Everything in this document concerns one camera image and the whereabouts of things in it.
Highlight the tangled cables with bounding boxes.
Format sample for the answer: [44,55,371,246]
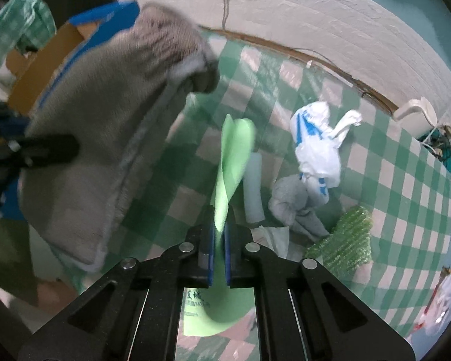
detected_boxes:
[421,122,451,160]

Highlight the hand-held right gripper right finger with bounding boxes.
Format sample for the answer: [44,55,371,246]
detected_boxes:
[225,220,415,361]

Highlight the grey fluffy sock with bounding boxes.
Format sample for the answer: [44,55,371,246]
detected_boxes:
[268,175,329,241]

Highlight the white wipe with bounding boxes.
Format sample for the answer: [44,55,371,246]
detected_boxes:
[252,226,290,258]

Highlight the clear plastic bag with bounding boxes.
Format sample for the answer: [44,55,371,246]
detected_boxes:
[406,267,451,341]

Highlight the white blue-printed plastic bag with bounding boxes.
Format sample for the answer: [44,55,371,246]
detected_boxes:
[289,101,363,204]

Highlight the grey plugged power cable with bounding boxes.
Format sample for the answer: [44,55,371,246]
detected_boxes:
[217,0,232,31]

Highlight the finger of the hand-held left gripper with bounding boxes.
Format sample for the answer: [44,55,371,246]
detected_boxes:
[8,134,79,168]

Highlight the green checked tablecloth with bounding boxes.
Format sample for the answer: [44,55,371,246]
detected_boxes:
[71,32,451,361]

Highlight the blue-rimmed cardboard box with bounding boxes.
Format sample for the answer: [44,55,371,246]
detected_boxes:
[0,2,141,219]

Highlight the white router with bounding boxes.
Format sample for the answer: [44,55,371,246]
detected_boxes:
[394,98,438,136]

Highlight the grey padded glove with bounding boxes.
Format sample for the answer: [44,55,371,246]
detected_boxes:
[19,3,220,271]

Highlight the green checked plastic cover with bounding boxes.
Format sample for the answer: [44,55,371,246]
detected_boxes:
[0,0,57,83]

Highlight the white foam tube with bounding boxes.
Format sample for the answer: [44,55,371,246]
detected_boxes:
[245,153,265,223]

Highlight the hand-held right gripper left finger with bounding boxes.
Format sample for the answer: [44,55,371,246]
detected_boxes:
[17,206,216,361]

